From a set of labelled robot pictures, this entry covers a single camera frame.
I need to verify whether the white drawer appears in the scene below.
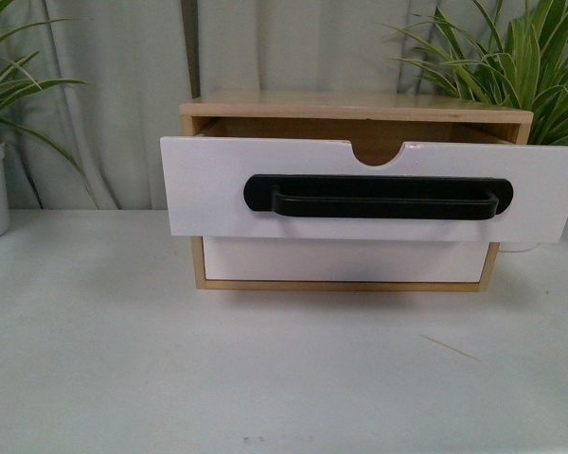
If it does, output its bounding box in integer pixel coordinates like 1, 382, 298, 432
160, 117, 568, 242
203, 237, 488, 283

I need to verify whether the grey curtain backdrop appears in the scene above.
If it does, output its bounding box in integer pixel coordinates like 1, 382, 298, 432
0, 1, 486, 209

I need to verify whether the green spider plant right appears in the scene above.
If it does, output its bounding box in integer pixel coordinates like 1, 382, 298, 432
398, 1, 568, 146

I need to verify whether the green spider plant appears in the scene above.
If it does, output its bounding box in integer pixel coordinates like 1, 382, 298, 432
0, 0, 92, 193
398, 1, 568, 146

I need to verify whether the green spider plant left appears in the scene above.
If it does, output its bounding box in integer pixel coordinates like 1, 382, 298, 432
0, 0, 92, 193

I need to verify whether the black drawer handle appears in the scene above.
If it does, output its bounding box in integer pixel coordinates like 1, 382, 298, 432
243, 174, 514, 220

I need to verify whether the wooden drawer cabinet frame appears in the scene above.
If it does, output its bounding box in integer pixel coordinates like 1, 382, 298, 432
180, 91, 533, 291

